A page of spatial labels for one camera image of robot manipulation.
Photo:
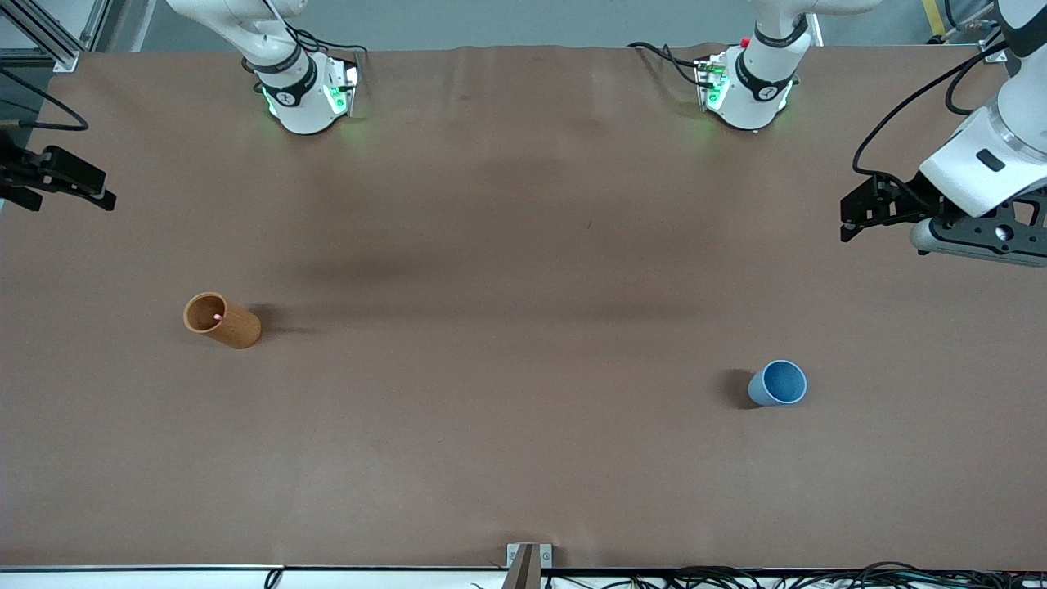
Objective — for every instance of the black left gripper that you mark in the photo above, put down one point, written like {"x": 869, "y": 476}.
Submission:
{"x": 902, "y": 199}

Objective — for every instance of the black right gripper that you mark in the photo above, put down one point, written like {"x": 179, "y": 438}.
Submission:
{"x": 18, "y": 173}

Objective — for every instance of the blue cup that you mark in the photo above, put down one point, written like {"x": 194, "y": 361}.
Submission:
{"x": 777, "y": 383}

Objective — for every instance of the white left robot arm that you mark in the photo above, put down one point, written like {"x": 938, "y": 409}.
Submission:
{"x": 994, "y": 139}

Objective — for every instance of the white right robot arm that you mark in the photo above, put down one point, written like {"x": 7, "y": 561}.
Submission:
{"x": 290, "y": 90}

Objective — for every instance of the brown wooden cup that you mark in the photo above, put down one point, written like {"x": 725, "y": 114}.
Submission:
{"x": 233, "y": 325}

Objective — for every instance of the brown table cover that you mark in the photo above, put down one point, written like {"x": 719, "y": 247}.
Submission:
{"x": 507, "y": 409}

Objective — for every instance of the aluminium frame profile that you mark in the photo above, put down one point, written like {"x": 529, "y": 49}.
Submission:
{"x": 45, "y": 33}

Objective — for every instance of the metal table bracket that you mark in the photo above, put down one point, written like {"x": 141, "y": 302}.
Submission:
{"x": 528, "y": 560}

